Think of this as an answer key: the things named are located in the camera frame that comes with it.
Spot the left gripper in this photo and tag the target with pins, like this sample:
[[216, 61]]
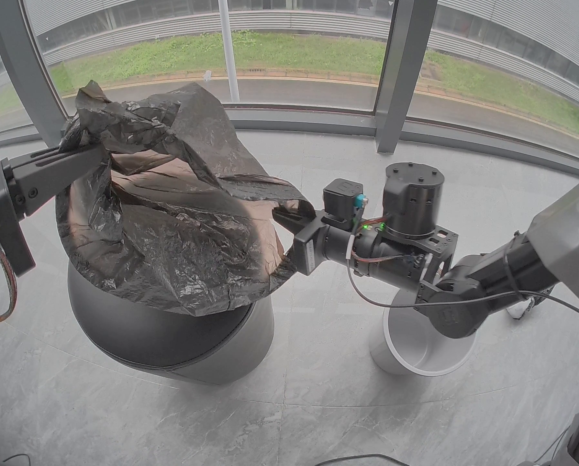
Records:
[[7, 240]]

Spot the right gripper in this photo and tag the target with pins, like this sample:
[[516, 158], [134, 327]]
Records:
[[338, 248]]

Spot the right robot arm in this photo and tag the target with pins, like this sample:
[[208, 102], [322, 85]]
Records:
[[542, 250]]

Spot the white trash bin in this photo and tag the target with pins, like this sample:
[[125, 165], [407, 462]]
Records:
[[400, 353]]

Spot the crumpled white paper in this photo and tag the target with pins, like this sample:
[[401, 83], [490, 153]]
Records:
[[517, 311]]

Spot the black plastic bag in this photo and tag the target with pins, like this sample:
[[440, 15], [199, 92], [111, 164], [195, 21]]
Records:
[[173, 240]]

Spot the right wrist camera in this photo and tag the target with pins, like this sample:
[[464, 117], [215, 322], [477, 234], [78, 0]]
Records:
[[339, 199]]

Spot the window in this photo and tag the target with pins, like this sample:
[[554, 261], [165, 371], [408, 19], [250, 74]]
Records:
[[400, 66]]

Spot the dark grey round chair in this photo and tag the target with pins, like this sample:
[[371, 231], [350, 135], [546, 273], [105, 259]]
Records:
[[173, 342]]

